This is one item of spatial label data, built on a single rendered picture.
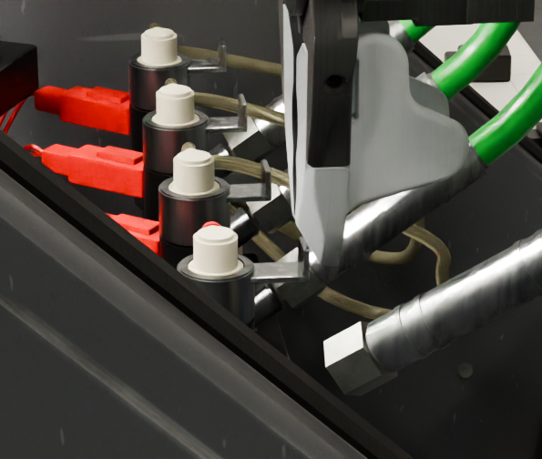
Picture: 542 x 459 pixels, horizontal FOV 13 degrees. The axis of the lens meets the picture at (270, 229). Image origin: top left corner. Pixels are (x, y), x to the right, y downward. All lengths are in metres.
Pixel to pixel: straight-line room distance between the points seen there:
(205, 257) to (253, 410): 0.36
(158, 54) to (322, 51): 0.29
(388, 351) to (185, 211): 0.19
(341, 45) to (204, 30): 0.37
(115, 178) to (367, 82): 0.23
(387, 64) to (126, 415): 0.35
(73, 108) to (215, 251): 0.27
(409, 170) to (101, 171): 0.23
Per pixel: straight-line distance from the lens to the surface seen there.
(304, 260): 0.89
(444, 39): 1.53
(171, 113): 1.03
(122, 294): 0.51
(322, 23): 0.82
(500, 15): 0.84
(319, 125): 0.83
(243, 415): 0.53
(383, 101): 0.85
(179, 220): 0.96
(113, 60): 1.19
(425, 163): 0.87
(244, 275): 0.88
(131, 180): 1.05
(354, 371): 0.79
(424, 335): 0.78
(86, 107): 1.14
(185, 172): 0.95
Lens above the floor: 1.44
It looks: 22 degrees down
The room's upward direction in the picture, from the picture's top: straight up
